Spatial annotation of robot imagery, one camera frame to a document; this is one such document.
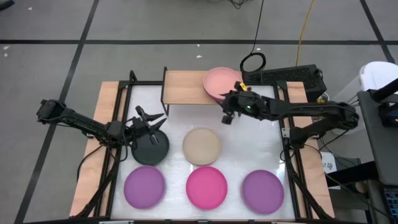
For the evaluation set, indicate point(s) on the purple round plate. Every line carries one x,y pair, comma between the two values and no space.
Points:
262,192
144,187

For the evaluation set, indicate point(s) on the beige round plate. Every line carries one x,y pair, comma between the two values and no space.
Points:
201,146

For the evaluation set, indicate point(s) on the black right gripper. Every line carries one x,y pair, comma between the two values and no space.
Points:
236,102

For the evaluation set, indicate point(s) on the dark grey cart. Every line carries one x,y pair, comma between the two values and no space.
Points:
379,149

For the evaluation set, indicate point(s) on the white trash bin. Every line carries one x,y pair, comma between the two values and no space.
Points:
377,74

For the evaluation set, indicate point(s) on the pink round plate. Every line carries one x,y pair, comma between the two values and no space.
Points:
206,188

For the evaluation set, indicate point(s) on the salmon round plate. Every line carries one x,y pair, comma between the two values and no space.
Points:
219,81

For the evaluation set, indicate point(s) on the white table mat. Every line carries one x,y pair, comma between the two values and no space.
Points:
175,193

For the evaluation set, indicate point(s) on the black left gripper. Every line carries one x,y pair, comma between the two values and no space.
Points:
133,129

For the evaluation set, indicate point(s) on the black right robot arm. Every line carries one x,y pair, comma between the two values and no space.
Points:
311,110

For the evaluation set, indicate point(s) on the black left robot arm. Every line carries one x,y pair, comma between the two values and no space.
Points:
77,123

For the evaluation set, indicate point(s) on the white paper label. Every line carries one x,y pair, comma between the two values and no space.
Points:
329,162

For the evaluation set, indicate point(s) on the black round plate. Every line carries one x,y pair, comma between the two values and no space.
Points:
149,154

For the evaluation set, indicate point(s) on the wooden shelf with black legs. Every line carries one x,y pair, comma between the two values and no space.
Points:
183,87

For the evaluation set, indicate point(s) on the small yellow clip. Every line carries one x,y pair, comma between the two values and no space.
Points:
242,86

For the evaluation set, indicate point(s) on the dark keyboard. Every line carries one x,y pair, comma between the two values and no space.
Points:
392,202

